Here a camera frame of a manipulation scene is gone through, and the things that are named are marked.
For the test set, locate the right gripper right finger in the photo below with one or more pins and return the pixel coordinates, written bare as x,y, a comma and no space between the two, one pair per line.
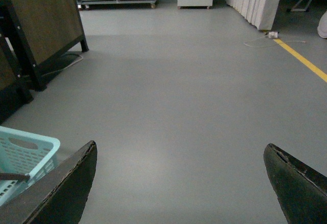
300,190

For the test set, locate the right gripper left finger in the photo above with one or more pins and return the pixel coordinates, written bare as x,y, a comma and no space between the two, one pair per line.
58,197

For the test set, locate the brown basket handle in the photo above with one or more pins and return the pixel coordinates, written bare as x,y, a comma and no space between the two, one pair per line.
14,177

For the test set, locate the light blue plastic basket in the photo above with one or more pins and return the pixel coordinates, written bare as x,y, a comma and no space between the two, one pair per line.
25,153

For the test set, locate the white power strip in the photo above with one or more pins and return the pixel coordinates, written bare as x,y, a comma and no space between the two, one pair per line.
272,34

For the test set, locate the wooden black framed display stand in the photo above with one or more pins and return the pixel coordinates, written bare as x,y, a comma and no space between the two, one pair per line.
34,34

